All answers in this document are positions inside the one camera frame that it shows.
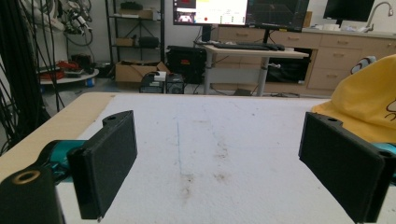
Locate black hard case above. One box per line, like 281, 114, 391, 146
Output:
165, 45, 207, 85

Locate lit computer monitor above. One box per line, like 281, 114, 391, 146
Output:
173, 0, 249, 27

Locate black computer case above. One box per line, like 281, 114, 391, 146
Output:
165, 73, 185, 95

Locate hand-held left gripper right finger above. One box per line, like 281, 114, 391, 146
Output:
298, 111, 396, 224

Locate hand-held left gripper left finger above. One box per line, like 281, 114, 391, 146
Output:
66, 110, 138, 220

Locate black metal shelf rack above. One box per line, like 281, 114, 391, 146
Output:
105, 0, 166, 67

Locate black monitor by sink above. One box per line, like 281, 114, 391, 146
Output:
322, 0, 376, 23

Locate dark computer monitor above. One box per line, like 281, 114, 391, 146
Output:
246, 0, 311, 33

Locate yellow cloth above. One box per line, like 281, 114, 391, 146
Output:
311, 54, 396, 145

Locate small black equipment box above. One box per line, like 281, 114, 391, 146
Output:
138, 70, 168, 94

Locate wooden drawer cabinet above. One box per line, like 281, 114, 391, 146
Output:
214, 26, 396, 96

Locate light wooden desk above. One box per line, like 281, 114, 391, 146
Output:
201, 43, 310, 96

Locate bundle of black cables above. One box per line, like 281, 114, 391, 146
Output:
0, 0, 64, 153

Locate round white platform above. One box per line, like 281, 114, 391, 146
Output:
38, 67, 100, 88

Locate blue white striped item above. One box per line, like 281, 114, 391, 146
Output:
350, 55, 377, 75

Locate metal faucet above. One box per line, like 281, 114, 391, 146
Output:
364, 1, 394, 32

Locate black keyboard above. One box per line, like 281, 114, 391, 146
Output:
213, 41, 286, 52

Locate open cardboard box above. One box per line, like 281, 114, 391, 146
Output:
115, 60, 171, 86

